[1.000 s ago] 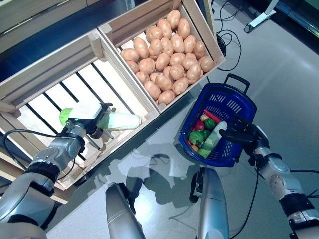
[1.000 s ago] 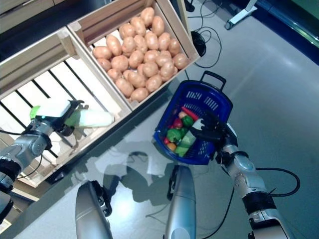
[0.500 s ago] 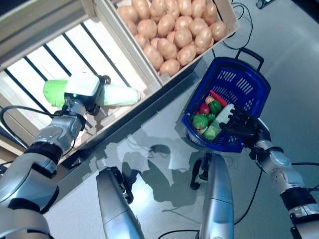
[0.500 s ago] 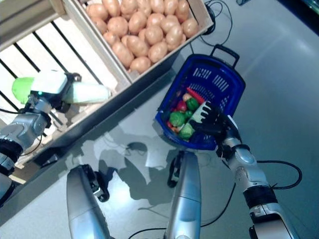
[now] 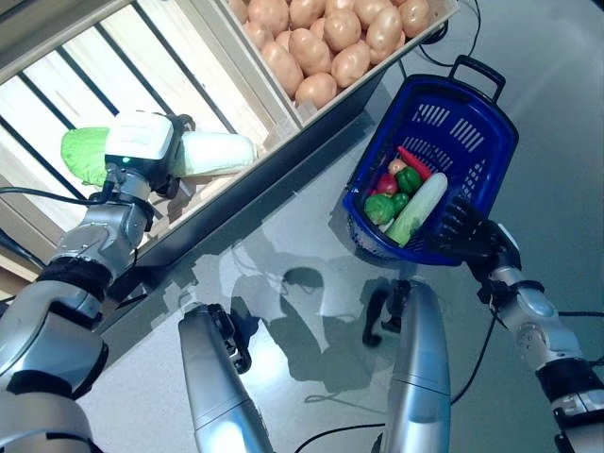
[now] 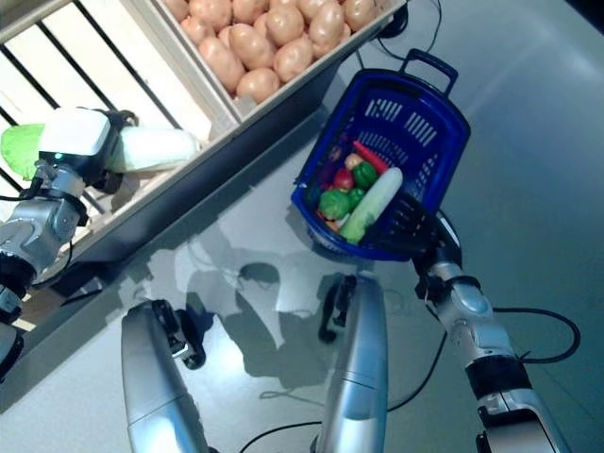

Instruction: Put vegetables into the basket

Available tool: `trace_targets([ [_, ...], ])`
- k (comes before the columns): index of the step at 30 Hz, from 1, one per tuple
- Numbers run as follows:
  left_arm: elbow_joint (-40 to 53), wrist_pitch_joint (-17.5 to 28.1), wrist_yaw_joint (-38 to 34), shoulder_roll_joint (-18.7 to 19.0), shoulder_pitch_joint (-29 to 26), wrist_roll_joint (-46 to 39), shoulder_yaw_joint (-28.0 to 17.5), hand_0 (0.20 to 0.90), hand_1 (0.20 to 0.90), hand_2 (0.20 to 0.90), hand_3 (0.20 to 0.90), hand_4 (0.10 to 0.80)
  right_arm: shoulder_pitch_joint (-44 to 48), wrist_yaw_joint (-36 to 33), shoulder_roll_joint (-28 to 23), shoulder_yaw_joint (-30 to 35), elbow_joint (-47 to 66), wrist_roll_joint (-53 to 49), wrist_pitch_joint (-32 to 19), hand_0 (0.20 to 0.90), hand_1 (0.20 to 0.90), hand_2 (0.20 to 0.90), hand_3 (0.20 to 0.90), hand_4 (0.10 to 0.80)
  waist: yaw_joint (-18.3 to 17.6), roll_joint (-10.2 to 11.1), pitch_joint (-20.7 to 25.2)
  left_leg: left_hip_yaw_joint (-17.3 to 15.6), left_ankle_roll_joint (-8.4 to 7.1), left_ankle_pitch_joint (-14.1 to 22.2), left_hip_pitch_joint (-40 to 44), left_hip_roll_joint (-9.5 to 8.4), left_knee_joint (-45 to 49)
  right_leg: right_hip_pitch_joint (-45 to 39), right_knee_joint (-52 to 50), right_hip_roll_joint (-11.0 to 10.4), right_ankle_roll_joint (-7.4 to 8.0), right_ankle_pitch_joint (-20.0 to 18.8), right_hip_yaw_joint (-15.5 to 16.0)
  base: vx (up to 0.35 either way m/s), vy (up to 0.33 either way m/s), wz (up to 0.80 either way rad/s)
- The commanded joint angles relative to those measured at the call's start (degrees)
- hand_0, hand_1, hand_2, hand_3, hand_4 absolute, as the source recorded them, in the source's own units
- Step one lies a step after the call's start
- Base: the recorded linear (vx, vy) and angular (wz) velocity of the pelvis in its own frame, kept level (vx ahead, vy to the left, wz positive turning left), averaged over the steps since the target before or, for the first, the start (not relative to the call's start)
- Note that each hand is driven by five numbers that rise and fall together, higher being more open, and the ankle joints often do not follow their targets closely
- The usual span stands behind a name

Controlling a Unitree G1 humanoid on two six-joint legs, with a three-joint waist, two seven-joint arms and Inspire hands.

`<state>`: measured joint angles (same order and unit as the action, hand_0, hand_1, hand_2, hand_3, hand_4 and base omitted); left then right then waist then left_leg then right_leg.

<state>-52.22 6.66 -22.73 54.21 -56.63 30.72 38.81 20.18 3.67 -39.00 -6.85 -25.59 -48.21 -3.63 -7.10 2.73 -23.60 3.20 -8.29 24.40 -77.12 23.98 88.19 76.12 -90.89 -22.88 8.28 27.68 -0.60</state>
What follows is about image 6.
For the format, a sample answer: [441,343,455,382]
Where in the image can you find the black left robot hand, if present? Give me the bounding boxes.
[33,107,141,195]

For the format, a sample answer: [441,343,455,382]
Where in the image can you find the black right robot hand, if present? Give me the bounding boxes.
[365,193,461,265]

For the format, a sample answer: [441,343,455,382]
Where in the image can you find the white green napa cabbage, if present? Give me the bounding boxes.
[339,167,405,244]
[0,123,199,180]

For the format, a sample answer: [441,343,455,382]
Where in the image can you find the blue plastic shopping basket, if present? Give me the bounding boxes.
[290,48,472,263]

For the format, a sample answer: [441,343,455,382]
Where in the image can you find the green toy bell pepper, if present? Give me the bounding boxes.
[352,162,378,189]

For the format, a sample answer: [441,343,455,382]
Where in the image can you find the light green lumpy vegetable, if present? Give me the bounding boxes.
[319,188,353,221]

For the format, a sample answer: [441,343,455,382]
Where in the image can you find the black right robot foot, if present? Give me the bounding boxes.
[318,273,358,344]

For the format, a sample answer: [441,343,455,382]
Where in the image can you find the silver right robot leg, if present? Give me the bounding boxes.
[318,273,388,453]

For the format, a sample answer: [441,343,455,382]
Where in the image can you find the silver robot leg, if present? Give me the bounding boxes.
[318,273,388,453]
[120,301,211,453]

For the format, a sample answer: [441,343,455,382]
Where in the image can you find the wooden display stand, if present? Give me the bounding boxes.
[0,27,378,416]

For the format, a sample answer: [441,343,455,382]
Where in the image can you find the tan toy potato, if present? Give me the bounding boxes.
[266,4,306,47]
[344,0,378,32]
[273,36,315,82]
[309,2,346,48]
[197,37,246,93]
[229,23,276,70]
[235,67,280,103]

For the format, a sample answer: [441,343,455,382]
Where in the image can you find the wooden potato crate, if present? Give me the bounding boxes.
[125,0,407,128]

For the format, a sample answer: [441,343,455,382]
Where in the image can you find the black round floor base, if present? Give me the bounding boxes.
[375,7,410,42]

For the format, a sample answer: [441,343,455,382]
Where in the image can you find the silver left robot leg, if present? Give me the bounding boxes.
[120,301,211,453]

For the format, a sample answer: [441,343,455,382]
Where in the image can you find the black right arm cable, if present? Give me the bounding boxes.
[490,306,581,364]

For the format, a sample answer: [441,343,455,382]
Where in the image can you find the black floor cable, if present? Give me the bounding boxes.
[375,0,445,62]

